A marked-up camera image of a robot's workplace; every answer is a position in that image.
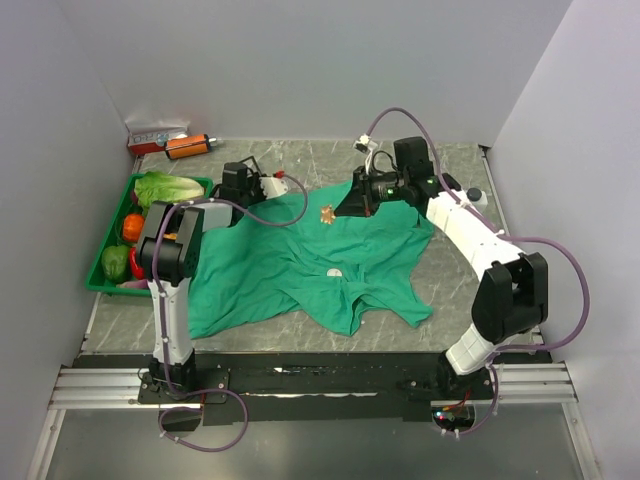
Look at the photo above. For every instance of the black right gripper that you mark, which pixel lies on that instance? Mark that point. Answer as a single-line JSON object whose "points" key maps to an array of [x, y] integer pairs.
{"points": [[360, 200]]}

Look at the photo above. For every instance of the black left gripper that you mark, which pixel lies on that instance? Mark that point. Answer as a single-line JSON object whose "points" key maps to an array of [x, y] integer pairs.
{"points": [[255, 180]]}

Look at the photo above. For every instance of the gold brooch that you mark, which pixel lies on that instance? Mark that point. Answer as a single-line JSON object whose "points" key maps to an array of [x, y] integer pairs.
{"points": [[327, 215]]}

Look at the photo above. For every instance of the green garment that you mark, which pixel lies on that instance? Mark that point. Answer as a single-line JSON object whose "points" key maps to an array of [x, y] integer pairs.
{"points": [[277, 262]]}

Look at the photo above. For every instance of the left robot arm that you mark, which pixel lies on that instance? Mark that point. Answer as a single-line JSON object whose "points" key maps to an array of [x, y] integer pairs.
{"points": [[168, 251]]}

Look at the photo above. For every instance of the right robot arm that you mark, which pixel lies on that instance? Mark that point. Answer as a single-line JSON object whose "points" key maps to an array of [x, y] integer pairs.
{"points": [[512, 296]]}

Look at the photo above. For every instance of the orange cylindrical tool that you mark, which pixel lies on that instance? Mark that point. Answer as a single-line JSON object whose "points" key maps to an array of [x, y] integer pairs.
{"points": [[185, 147]]}

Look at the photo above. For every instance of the green lettuce toy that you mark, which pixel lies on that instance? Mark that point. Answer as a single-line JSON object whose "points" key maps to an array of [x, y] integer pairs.
{"points": [[158, 186]]}

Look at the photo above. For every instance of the red white box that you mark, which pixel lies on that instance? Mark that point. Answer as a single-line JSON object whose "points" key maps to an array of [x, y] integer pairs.
{"points": [[140, 144]]}

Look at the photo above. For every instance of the white bottle grey cap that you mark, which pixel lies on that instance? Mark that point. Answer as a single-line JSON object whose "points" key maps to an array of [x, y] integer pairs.
{"points": [[477, 198]]}

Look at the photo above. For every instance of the orange pepper toy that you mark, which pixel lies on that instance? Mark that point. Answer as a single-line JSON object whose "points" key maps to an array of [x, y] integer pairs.
{"points": [[132, 227]]}

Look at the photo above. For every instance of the red pepper toy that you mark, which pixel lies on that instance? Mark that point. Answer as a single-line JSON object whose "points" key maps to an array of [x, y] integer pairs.
{"points": [[136, 270]]}

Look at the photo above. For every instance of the purple eggplant toy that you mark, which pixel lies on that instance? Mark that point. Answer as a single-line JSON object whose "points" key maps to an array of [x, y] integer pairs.
{"points": [[134, 285]]}

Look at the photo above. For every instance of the green pepper toy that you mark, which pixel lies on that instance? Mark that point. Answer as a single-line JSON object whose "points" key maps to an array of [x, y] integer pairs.
{"points": [[115, 263]]}

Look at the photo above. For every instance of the green plastic tray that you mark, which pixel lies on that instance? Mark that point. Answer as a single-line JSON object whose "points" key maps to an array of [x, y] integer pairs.
{"points": [[96, 279]]}

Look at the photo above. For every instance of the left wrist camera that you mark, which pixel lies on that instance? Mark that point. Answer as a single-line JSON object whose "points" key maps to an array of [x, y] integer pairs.
{"points": [[273, 187]]}

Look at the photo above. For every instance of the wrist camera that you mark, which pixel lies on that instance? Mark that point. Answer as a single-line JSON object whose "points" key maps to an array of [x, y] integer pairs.
{"points": [[273, 187], [367, 146]]}

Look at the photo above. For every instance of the black wire stand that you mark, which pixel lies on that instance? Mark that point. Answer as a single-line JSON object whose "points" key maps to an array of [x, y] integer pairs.
{"points": [[252, 164]]}

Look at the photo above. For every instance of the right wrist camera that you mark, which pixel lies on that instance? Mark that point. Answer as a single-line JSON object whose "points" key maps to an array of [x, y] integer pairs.
{"points": [[367, 146]]}

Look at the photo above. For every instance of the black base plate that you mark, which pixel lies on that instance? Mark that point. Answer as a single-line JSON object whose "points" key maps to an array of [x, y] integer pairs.
{"points": [[232, 388]]}

